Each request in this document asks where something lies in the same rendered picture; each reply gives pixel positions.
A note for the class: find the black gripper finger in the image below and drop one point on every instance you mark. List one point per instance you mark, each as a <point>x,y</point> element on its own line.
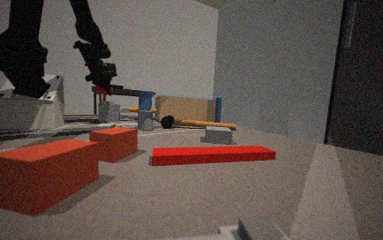
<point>105,84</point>
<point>96,83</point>

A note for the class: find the wooden-handled black mallet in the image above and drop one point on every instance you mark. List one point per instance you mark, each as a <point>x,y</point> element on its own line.
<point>168,121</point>

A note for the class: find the red flat bar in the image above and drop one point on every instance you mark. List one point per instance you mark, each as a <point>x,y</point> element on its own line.
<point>214,154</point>

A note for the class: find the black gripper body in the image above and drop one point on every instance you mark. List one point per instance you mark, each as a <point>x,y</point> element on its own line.
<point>96,70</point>

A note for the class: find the red box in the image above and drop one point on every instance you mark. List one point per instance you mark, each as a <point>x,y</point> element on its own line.
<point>35,178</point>
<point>115,143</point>

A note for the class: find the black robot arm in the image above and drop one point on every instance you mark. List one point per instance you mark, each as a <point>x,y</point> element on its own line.
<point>22,57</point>

